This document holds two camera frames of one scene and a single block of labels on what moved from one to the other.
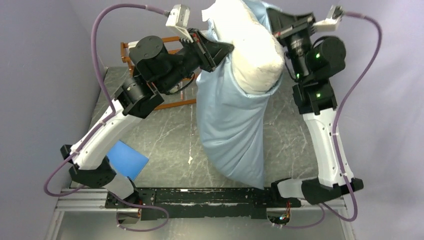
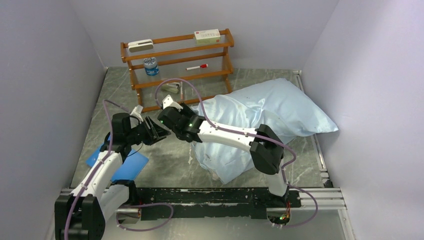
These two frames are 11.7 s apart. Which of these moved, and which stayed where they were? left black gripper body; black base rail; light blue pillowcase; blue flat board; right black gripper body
Moved: light blue pillowcase; right black gripper body; left black gripper body
Stayed: blue flat board; black base rail
